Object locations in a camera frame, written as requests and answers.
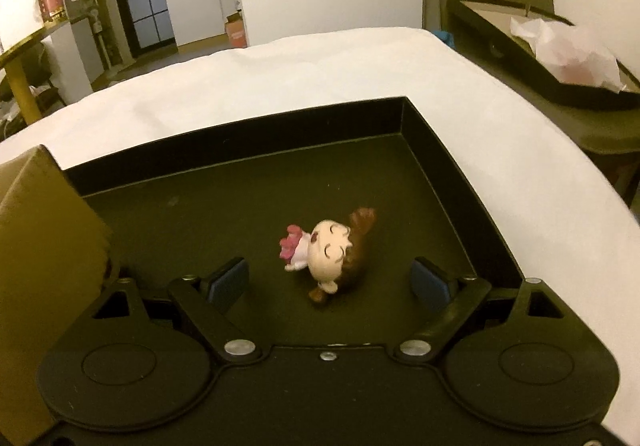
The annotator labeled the yellow side table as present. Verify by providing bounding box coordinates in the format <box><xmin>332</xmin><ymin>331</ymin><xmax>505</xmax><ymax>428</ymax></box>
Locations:
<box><xmin>0</xmin><ymin>13</ymin><xmax>97</xmax><ymax>127</ymax></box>

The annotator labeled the red tin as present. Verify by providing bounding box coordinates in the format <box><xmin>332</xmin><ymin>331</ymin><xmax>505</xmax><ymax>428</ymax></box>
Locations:
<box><xmin>36</xmin><ymin>0</ymin><xmax>81</xmax><ymax>22</ymax></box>

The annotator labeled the white kitchen cabinet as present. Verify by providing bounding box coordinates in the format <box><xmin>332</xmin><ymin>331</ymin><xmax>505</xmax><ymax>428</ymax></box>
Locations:
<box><xmin>160</xmin><ymin>0</ymin><xmax>239</xmax><ymax>47</ymax></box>

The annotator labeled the brown cardboard box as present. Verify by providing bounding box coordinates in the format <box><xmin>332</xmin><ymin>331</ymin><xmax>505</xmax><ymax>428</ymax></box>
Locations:
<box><xmin>0</xmin><ymin>143</ymin><xmax>115</xmax><ymax>436</ymax></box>

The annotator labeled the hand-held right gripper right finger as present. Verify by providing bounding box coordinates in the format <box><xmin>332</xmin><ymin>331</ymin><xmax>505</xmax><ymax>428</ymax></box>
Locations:
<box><xmin>394</xmin><ymin>256</ymin><xmax>566</xmax><ymax>363</ymax></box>

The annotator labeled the brown-haired doll figure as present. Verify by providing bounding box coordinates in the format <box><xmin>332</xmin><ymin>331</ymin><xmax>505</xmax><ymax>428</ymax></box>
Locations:
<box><xmin>277</xmin><ymin>207</ymin><xmax>378</xmax><ymax>309</ymax></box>

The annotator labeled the green upholstered chair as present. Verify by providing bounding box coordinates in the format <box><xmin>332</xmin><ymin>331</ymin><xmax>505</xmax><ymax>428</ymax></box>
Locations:
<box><xmin>422</xmin><ymin>0</ymin><xmax>640</xmax><ymax>207</ymax></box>

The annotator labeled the black shallow tray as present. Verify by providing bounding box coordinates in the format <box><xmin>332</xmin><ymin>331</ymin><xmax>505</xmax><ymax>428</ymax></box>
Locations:
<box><xmin>62</xmin><ymin>96</ymin><xmax>526</xmax><ymax>353</ymax></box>

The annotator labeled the black tray with brown inside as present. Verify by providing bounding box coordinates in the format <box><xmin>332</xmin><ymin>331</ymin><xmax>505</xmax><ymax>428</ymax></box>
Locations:
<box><xmin>445</xmin><ymin>0</ymin><xmax>640</xmax><ymax>113</ymax></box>

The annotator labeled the orange box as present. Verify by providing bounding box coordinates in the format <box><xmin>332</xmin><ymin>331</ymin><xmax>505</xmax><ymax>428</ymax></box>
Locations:
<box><xmin>224</xmin><ymin>13</ymin><xmax>249</xmax><ymax>50</ymax></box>

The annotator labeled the white tissue paper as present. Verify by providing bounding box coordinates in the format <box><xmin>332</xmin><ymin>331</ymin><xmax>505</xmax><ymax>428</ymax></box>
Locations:
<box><xmin>509</xmin><ymin>18</ymin><xmax>627</xmax><ymax>92</ymax></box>

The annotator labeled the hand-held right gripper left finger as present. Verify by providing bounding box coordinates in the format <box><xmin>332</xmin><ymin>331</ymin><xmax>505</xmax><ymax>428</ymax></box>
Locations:
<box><xmin>92</xmin><ymin>256</ymin><xmax>262</xmax><ymax>363</ymax></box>

